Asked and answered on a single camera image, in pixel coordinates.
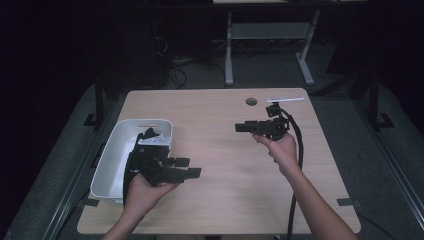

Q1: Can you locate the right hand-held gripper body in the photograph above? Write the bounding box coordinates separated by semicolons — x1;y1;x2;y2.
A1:
256;96;305;141

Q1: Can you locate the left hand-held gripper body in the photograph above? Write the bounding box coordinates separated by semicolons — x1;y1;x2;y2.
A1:
137;134;183;187

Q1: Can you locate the black glove with small logo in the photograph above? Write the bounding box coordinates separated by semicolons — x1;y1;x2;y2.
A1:
128;127;160;174

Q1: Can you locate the white plastic bin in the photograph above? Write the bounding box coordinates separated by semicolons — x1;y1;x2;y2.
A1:
89;118;174;205

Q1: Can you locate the person's right hand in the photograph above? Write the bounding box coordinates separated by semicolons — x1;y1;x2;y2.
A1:
252;132;303;178

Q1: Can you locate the person's left hand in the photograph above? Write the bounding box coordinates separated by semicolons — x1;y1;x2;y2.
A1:
123;173;182;218

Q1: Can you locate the dark tape strip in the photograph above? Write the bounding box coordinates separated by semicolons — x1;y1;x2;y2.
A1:
336;197;362;207
79;198;100;208

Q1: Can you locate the black metal stand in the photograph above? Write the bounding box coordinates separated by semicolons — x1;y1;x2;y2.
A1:
367;71;396;131
83;71;106;129

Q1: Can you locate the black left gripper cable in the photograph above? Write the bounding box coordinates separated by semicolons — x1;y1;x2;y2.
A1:
121;139;143;207

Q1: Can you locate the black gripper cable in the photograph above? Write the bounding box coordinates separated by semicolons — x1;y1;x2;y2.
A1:
121;139;143;207
275;106;305;240

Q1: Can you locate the aluminium rail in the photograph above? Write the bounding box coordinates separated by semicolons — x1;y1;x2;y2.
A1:
353;99;424;231
41;96;119;240

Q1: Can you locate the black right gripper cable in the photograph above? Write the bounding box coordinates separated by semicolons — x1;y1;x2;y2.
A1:
275;106;305;240

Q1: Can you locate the tangle of black floor cables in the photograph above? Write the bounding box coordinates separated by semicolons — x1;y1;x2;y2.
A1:
154;36;228;90

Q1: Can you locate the grey metal table frame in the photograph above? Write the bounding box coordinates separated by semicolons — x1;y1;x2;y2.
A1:
224;9;321;86

